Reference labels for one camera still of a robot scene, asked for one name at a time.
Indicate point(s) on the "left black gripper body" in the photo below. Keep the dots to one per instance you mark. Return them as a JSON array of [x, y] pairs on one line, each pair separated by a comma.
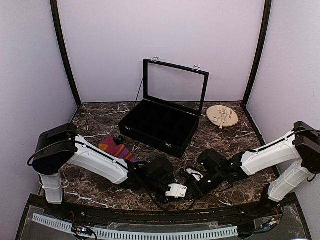
[[165, 200]]

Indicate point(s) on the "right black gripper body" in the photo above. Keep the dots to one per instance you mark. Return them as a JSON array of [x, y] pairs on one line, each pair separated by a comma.
[[201, 190]]

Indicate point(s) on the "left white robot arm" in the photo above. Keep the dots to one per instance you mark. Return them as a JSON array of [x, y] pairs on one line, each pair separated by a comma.
[[64, 146]]

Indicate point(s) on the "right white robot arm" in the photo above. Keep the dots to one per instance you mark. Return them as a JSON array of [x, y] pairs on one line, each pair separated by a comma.
[[301, 146]]

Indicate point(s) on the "purple orange striped sock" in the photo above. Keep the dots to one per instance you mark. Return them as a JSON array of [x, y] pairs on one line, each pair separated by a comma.
[[114, 146]]

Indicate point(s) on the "black display case box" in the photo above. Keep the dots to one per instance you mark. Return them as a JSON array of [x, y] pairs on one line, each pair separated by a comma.
[[169, 113]]

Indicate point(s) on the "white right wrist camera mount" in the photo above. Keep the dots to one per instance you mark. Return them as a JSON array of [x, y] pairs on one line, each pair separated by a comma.
[[196, 174]]

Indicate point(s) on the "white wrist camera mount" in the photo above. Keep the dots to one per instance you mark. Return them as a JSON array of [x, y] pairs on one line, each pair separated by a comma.
[[196, 174], [176, 190]]

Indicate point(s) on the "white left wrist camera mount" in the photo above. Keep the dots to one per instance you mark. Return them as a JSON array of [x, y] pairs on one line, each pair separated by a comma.
[[176, 190]]

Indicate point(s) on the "white slotted cable duct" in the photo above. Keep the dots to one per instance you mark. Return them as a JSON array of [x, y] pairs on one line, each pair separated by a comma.
[[119, 231]]

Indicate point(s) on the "black right frame post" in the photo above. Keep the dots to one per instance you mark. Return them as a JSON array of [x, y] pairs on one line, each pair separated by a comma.
[[259, 52]]

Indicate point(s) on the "black frame post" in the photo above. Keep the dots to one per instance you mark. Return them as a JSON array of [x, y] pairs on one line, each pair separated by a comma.
[[259, 52], [63, 52]]

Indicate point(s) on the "black left frame post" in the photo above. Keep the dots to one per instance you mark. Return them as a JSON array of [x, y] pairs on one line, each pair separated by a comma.
[[63, 52]]

